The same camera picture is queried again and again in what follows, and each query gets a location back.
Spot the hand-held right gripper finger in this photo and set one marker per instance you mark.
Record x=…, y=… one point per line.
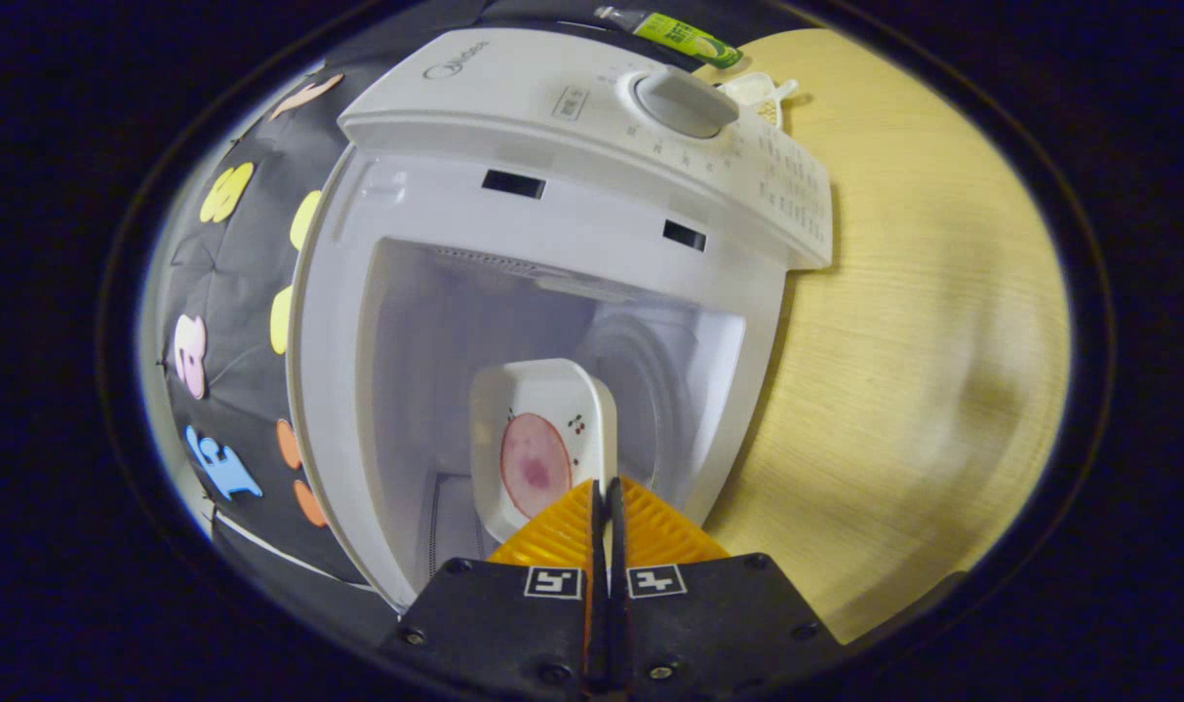
x=617, y=634
x=597, y=634

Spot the pink ham slice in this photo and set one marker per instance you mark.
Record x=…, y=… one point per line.
x=535, y=466

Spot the white square plate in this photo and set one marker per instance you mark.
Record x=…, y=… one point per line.
x=543, y=390

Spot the white microwave oven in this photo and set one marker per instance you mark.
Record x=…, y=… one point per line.
x=553, y=205

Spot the white divided dish of beans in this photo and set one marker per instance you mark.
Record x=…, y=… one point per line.
x=753, y=93

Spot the green label drink bottle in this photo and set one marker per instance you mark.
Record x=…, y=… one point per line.
x=680, y=37

